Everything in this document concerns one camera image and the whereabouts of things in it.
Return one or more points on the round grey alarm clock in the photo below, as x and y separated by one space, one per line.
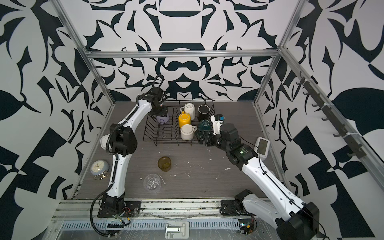
99 169

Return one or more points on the lilac plastic cup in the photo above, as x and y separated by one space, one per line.
162 119

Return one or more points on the white digital thermometer display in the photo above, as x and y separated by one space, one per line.
262 147

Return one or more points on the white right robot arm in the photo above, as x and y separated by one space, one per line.
292 218

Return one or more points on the clear glass cup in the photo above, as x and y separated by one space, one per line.
152 183

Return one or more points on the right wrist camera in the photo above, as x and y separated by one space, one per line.
217 121

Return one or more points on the yellow mug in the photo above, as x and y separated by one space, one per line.
184 119

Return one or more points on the white mug red inside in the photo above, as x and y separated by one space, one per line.
188 131

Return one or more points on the silver latch bracket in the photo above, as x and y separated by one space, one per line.
177 230

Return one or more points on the white faceted mug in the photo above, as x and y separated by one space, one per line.
189 108

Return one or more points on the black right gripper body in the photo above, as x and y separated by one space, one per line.
217 141

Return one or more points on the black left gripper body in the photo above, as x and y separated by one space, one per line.
162 111

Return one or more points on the olive green glass cup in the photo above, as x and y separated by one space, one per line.
165 164

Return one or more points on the cream mug dark green outside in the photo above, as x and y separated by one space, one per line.
205 126

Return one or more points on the black wire dish rack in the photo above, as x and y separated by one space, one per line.
170 133

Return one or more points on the grey wall hook rail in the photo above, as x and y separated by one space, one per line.
343 130

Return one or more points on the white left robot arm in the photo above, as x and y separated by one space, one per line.
121 144

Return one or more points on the white cable duct strip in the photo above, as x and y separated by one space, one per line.
195 224

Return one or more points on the white square alarm clock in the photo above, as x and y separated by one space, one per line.
103 141

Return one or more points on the black mug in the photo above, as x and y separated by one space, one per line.
203 112

